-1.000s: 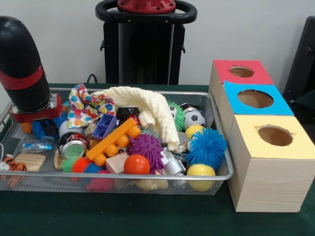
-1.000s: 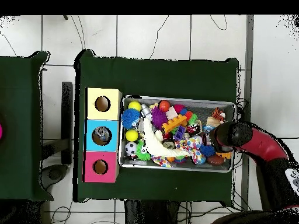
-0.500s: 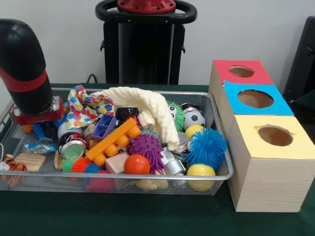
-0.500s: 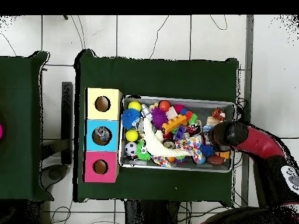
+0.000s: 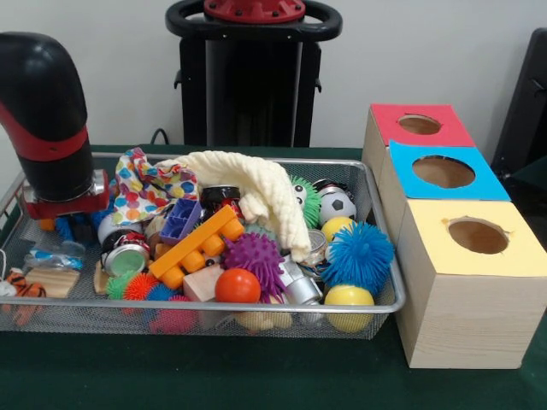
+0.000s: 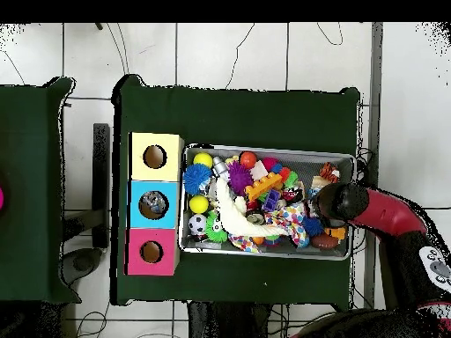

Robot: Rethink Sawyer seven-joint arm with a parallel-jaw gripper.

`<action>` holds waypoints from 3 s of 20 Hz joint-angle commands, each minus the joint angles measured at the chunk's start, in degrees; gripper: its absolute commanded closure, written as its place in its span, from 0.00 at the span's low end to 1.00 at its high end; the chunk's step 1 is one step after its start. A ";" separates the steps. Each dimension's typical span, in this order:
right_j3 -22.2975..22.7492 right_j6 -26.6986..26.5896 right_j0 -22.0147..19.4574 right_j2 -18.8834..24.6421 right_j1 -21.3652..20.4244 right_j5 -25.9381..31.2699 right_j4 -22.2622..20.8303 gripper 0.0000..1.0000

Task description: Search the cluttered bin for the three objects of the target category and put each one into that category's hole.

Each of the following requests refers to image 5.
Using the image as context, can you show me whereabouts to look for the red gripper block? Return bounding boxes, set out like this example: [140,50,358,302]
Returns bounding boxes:
[21,182,111,221]

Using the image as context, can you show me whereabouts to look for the clear plastic packet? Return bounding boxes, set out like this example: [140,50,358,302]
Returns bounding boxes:
[23,239,86,272]

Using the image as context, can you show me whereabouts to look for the colourful patterned cloth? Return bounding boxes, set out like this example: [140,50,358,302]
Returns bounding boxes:
[113,147,199,226]

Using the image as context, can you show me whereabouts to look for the orange toy building block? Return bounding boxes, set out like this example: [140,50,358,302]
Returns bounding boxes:
[150,205,247,290]

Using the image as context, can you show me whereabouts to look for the cream knitted cloth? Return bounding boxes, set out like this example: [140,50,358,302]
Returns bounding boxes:
[154,149,312,260]

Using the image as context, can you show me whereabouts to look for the shallow clear mesh bin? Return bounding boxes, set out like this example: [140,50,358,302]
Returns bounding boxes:
[0,152,408,341]

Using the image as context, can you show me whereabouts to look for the wooden box with three holes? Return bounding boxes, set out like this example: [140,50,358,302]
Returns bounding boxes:
[362,103,547,370]

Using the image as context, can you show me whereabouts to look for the flat wooden block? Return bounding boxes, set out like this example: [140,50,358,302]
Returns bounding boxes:
[26,266,81,299]

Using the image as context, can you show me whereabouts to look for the dark metal can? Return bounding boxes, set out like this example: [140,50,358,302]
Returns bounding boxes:
[101,231,151,278]

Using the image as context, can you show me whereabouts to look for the orange tiger striped toy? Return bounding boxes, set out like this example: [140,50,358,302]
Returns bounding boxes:
[0,268,48,300]

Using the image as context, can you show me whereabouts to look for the purple toy building block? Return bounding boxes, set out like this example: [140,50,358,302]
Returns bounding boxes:
[159,198,203,245]

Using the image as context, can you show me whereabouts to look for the orange ball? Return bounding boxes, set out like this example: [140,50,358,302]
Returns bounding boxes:
[215,268,262,304]

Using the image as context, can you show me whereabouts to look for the purple spiky ball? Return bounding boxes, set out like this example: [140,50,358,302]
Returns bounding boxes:
[222,231,287,300]

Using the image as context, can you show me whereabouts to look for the dark green table cloth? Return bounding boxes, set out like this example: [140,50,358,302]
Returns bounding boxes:
[0,143,547,410]

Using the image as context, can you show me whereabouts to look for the small soccer ball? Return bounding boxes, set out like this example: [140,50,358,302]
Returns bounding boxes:
[316,186,358,226]

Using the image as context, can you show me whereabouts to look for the large blue spiky ball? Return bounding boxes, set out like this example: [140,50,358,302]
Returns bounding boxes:
[323,222,396,296]

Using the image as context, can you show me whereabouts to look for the yellow ball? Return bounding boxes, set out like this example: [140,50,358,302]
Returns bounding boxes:
[325,284,377,334]

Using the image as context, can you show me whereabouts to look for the black chair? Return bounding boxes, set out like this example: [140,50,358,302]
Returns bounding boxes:
[494,28,547,180]

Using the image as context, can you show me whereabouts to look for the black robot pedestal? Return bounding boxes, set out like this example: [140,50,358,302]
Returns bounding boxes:
[165,0,344,148]

